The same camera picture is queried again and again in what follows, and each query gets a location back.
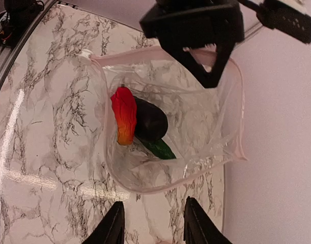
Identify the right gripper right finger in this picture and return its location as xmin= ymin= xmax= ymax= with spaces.
xmin=183 ymin=196 xmax=231 ymax=244

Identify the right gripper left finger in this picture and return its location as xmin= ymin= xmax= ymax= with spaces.
xmin=82 ymin=201 xmax=125 ymax=244

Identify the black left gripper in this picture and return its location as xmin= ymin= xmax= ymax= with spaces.
xmin=139 ymin=1 xmax=245 ymax=88

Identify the clear zip top bag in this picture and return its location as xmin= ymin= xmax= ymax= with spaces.
xmin=79 ymin=46 xmax=245 ymax=194

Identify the dark purple eggplant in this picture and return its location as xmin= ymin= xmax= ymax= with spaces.
xmin=134 ymin=96 xmax=168 ymax=142

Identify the orange red mango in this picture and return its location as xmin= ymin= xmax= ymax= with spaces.
xmin=110 ymin=86 xmax=137 ymax=145

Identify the long green cucumber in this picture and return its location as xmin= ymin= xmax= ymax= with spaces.
xmin=141 ymin=139 xmax=176 ymax=160

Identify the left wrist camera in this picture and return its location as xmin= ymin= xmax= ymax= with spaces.
xmin=257 ymin=1 xmax=311 ymax=44

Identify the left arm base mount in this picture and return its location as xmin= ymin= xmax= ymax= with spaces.
xmin=0 ymin=0 xmax=45 ymax=48

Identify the aluminium front rail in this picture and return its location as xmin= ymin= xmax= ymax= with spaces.
xmin=0 ymin=1 xmax=59 ymax=90

